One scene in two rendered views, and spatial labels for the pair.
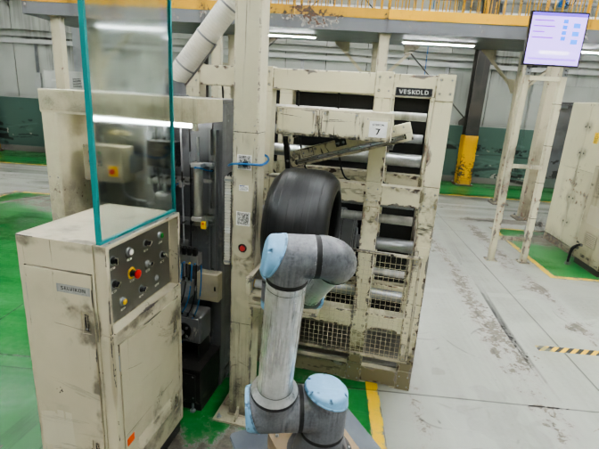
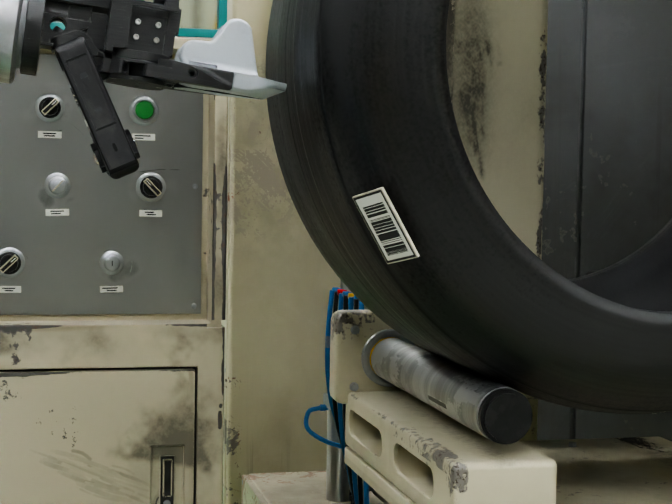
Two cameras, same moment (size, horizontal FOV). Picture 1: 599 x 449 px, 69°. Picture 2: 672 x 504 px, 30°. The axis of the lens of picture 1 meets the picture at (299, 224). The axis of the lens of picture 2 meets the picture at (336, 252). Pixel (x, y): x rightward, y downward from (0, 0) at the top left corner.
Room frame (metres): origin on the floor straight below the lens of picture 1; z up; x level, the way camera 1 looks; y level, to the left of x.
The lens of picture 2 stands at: (1.43, -0.95, 1.08)
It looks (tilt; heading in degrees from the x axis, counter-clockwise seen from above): 3 degrees down; 64
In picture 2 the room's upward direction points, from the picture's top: 1 degrees clockwise
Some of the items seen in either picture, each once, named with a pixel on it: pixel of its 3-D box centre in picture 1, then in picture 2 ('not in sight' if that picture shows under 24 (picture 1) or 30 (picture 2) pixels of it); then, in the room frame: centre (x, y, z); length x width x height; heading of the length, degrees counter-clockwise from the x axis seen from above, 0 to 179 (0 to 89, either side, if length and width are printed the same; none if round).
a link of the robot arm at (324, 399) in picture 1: (322, 406); not in sight; (1.23, -0.11, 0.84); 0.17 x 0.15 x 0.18; 97
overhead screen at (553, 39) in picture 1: (554, 39); not in sight; (5.15, -2.65, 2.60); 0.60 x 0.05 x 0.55; 87
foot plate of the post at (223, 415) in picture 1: (242, 407); not in sight; (2.20, 0.28, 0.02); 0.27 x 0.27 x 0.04; 77
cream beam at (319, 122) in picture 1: (336, 123); not in sight; (2.42, -0.17, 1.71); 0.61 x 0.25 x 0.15; 77
